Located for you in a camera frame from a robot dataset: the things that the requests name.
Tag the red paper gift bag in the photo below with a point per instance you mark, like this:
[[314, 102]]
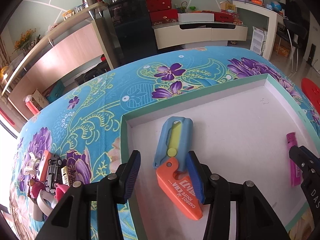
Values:
[[29, 104]]

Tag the floral blue tablecloth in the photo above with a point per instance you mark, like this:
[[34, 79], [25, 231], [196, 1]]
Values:
[[83, 126]]

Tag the black water dispenser cabinet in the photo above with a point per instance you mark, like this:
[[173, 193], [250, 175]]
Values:
[[133, 28]]

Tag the red handbag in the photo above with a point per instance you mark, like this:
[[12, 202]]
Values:
[[158, 5]]

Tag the yellow flower vase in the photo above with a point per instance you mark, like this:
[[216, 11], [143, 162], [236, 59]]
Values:
[[26, 41]]

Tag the teal white box lid tray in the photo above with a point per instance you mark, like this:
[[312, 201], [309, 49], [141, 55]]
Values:
[[239, 131]]

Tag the white side desk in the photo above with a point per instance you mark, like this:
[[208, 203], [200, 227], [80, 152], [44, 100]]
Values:
[[263, 18]]

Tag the salmon grey folding knife toy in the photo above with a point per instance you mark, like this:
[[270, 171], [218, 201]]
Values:
[[43, 166]]

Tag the black gold patterned lighter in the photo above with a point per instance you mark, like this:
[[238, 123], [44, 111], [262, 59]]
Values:
[[65, 176]]

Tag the white smart watch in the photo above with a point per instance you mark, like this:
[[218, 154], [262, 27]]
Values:
[[45, 203]]

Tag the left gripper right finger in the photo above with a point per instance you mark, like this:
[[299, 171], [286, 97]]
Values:
[[255, 217]]

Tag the orange blue carrot knife toy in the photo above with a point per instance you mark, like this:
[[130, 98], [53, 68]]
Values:
[[170, 165]]

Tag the wooden curved desk shelf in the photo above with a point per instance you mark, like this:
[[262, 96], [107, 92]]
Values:
[[49, 61]]

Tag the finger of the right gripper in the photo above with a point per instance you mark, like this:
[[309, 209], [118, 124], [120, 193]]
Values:
[[312, 159], [298, 157]]

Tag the cream tv stand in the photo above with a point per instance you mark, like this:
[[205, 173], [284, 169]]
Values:
[[176, 34]]

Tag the pink kids watch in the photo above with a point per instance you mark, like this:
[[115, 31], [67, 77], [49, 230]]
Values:
[[60, 190]]

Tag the black toy car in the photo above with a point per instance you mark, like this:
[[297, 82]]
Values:
[[54, 176]]

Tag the pink puppy figurine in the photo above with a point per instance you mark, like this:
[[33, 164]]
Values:
[[35, 187]]

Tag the white flat box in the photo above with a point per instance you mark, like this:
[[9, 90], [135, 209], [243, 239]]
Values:
[[195, 17]]

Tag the red stool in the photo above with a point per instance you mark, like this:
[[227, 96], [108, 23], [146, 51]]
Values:
[[312, 92]]

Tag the black chair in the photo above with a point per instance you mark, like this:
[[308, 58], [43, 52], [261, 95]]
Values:
[[291, 33]]

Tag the red gift box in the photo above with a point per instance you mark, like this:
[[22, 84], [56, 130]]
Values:
[[164, 16]]

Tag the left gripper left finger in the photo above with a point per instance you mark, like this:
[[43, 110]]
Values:
[[71, 218]]

